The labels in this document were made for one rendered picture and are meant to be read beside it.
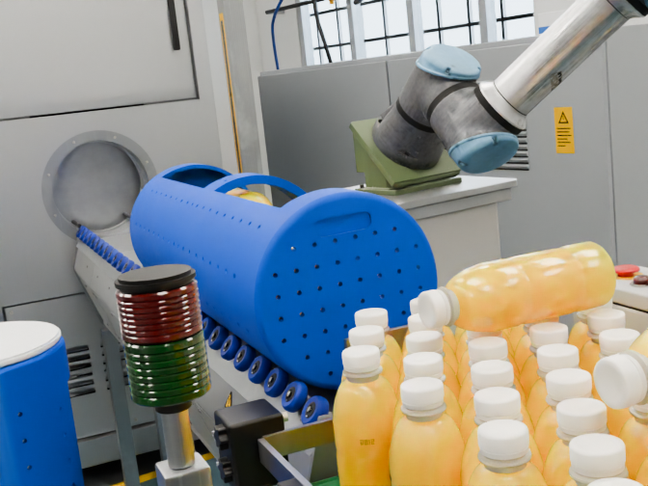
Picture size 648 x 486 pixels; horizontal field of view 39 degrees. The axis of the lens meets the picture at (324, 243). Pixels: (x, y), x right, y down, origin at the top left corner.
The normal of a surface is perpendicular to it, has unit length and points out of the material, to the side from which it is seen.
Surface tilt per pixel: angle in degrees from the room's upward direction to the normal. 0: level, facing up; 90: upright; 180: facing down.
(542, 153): 90
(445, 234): 90
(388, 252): 90
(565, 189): 90
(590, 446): 0
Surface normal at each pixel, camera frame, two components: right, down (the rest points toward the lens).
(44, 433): 0.85, 0.00
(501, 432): -0.11, -0.98
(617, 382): -0.92, 0.17
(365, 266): 0.39, 0.12
